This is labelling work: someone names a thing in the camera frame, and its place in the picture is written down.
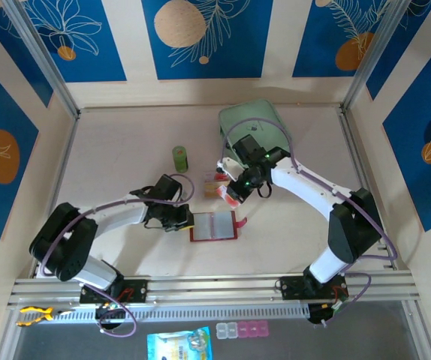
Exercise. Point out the red circle credit card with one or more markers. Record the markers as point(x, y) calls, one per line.
point(223, 193)
point(214, 176)

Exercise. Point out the red card holder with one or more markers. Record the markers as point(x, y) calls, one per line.
point(204, 227)

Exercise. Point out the gold credit card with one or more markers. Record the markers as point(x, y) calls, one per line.
point(211, 191)

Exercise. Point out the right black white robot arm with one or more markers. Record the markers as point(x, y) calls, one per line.
point(354, 232)

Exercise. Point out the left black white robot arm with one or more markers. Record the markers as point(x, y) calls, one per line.
point(65, 243)

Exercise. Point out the green cylindrical container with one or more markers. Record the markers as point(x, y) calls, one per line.
point(181, 161)

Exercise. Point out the mint green zip pouch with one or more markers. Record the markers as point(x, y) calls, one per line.
point(245, 112)

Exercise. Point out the clear pill box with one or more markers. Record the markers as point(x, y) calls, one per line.
point(226, 330)

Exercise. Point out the blue printed packet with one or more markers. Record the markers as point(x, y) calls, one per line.
point(179, 345)

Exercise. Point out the pink pill box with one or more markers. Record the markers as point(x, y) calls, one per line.
point(252, 329)

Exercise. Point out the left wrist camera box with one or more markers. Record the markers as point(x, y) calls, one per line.
point(167, 188)

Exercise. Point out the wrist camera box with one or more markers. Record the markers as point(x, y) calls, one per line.
point(248, 149)
point(167, 188)

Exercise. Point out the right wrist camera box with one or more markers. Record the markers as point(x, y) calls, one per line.
point(248, 149)

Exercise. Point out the aluminium mounting rail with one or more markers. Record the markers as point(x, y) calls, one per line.
point(215, 285)

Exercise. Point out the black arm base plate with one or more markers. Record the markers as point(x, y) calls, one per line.
point(138, 290)
point(290, 288)

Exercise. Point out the aluminium side rail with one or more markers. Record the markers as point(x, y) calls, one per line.
point(64, 157)
point(356, 157)

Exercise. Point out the aluminium frame post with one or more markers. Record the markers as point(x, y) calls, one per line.
point(374, 56)
point(44, 56)

